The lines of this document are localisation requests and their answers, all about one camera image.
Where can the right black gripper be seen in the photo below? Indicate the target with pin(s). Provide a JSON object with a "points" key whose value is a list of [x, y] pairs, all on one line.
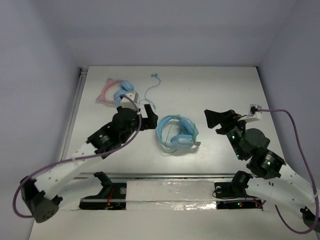
{"points": [[227, 118]]}

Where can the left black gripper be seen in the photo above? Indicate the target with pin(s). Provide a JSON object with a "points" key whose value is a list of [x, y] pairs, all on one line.
{"points": [[141, 118]]}

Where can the large light blue headphones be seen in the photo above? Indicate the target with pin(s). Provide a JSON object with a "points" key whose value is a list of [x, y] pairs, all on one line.
{"points": [[186, 137]]}

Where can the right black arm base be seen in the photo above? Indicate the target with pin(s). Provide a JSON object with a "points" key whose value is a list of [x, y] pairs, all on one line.
{"points": [[232, 195]]}

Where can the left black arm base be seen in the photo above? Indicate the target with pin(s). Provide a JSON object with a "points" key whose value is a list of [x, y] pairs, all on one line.
{"points": [[112, 195]]}

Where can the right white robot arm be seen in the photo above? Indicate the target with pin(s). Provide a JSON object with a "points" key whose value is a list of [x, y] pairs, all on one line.
{"points": [[270, 178]]}

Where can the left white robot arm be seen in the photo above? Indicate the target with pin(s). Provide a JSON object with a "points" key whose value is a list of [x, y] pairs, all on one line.
{"points": [[42, 191]]}

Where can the pink blue cat-ear headphones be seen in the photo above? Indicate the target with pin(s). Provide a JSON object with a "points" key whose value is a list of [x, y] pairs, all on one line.
{"points": [[113, 90]]}

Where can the white foam block with tape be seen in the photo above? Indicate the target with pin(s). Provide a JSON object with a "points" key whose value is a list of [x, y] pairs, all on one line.
{"points": [[177, 195]]}

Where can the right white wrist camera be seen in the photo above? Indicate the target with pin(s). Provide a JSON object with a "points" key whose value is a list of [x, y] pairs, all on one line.
{"points": [[253, 115]]}

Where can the aluminium rail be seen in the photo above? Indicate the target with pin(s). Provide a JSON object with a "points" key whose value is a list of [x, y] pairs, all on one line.
{"points": [[83, 71], [167, 176]]}

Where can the left side aluminium rail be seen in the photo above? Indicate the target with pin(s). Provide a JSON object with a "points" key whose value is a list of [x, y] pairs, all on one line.
{"points": [[83, 71]]}

